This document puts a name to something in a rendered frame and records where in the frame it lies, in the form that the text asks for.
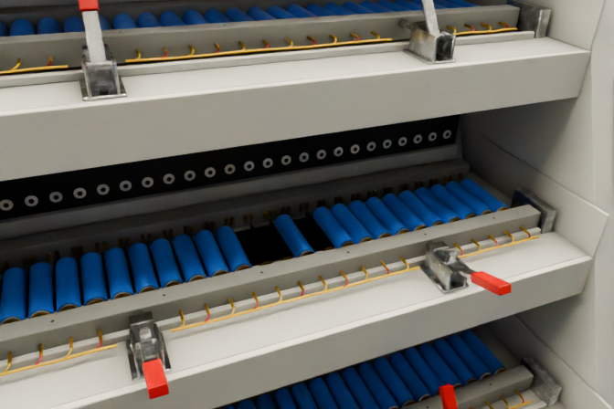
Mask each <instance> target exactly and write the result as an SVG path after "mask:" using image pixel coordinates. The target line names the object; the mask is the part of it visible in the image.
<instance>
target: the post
mask: <svg viewBox="0 0 614 409"><path fill-rule="evenodd" d="M463 1H464V0H463ZM460 132H461V148H462V160H463V161H465V162H466V163H468V164H469V165H470V170H469V173H470V172H472V169H473V165H474V160H475V155H476V151H477V147H478V142H479V138H480V135H481V136H483V137H485V138H486V139H488V140H489V141H491V142H493V143H495V144H496V145H498V146H500V147H501V148H503V149H504V150H506V151H508V152H509V153H510V154H512V155H514V156H515V157H517V158H518V159H520V160H522V161H523V162H525V163H527V164H529V165H530V166H532V167H533V168H535V169H536V170H537V171H539V172H541V173H543V174H544V175H546V176H548V177H549V178H551V179H552V180H554V181H556V182H557V183H559V184H561V185H563V186H564V187H565V188H566V189H568V190H570V191H571V192H573V193H574V194H577V195H578V196H580V197H581V198H583V199H585V200H586V201H588V202H589V203H591V204H593V205H594V206H596V207H597V208H599V209H600V210H602V211H604V212H605V213H607V214H608V215H609V220H608V223H607V225H606V228H605V231H604V234H603V236H602V238H601V241H600V244H599V247H598V251H597V254H596V256H595V257H594V261H593V264H592V267H591V269H590V271H589V274H588V278H587V281H586V284H585V287H584V289H583V291H582V293H579V294H576V295H574V296H570V297H567V298H564V299H560V300H557V301H553V302H550V303H547V304H545V305H542V306H538V307H535V308H532V309H528V310H525V311H521V312H518V313H515V314H514V315H515V316H516V317H517V318H518V319H519V320H520V321H521V322H522V323H523V324H524V325H526V326H527V327H528V328H529V329H530V330H531V331H532V332H533V333H534V334H535V335H536V336H537V337H538V338H539V339H540V340H541V341H542V342H543V343H544V344H545V345H546V346H547V347H549V348H550V349H551V350H552V351H553V352H554V353H555V354H556V355H557V356H558V357H559V358H560V359H561V360H562V361H563V362H564V363H565V364H566V365H567V366H568V367H569V368H571V369H572V370H573V371H574V372H575V373H576V374H577V375H578V376H579V377H580V378H581V379H582V380H583V381H584V382H585V383H586V384H587V385H588V386H589V387H590V388H591V389H592V390H594V391H595V392H596V393H597V394H598V395H599V396H600V397H601V398H602V399H603V400H604V401H605V402H606V403H607V404H608V405H609V406H610V407H611V409H614V0H606V4H605V6H604V10H603V13H602V17H601V19H600V22H599V26H598V32H597V34H596V38H595V41H594V45H593V48H592V50H591V54H590V57H589V61H588V65H587V69H586V72H585V76H584V78H583V82H582V85H581V89H580V91H579V94H578V97H575V98H569V99H562V100H550V101H544V102H538V103H532V104H525V105H519V106H512V107H506V108H500V109H494V110H482V111H475V112H469V113H463V114H461V115H460Z"/></svg>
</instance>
